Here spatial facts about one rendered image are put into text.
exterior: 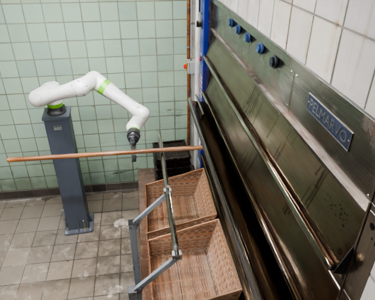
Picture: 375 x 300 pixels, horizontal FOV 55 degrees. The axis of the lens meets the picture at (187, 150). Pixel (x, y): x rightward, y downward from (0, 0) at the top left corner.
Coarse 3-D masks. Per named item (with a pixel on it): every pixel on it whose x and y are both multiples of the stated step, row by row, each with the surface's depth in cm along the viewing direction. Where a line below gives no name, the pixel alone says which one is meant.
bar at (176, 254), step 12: (168, 192) 203; (156, 204) 210; (168, 204) 195; (144, 216) 213; (168, 216) 187; (132, 228) 215; (132, 240) 220; (132, 252) 225; (180, 252) 166; (168, 264) 168; (156, 276) 170; (132, 288) 175
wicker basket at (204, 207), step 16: (176, 176) 283; (192, 176) 285; (160, 192) 289; (176, 192) 291; (192, 192) 293; (208, 192) 259; (160, 208) 281; (176, 208) 281; (192, 208) 281; (208, 208) 253; (160, 224) 265; (176, 224) 237; (192, 224) 239
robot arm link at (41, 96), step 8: (80, 80) 243; (88, 80) 248; (40, 88) 265; (48, 88) 258; (56, 88) 252; (64, 88) 248; (72, 88) 244; (80, 88) 242; (88, 88) 246; (32, 96) 259; (40, 96) 257; (48, 96) 255; (56, 96) 253; (64, 96) 251; (72, 96) 250; (80, 96) 249; (32, 104) 262; (40, 104) 261
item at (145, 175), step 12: (144, 168) 330; (192, 168) 330; (144, 180) 314; (144, 192) 300; (144, 204) 287; (144, 228) 263; (144, 240) 253; (144, 252) 243; (156, 252) 243; (144, 264) 235; (144, 276) 227; (144, 288) 219
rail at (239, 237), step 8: (192, 104) 244; (200, 128) 214; (208, 152) 191; (216, 168) 178; (216, 176) 172; (224, 192) 161; (224, 200) 157; (232, 216) 148; (232, 224) 145; (240, 232) 140; (240, 240) 136; (240, 248) 134; (248, 256) 130; (248, 264) 126; (248, 272) 126; (256, 280) 121; (256, 288) 118; (264, 296) 115
